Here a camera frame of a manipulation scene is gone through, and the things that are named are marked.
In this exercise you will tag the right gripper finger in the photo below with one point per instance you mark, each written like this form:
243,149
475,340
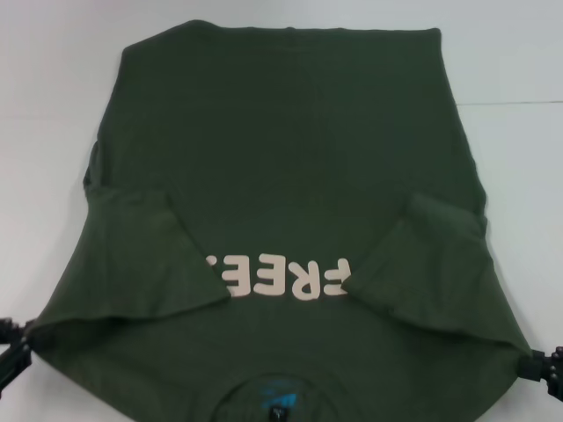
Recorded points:
541,357
541,376

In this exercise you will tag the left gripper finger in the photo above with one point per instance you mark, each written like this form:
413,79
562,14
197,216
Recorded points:
15,362
13,332

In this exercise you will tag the dark green FREE t-shirt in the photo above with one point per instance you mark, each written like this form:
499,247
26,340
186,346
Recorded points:
281,154

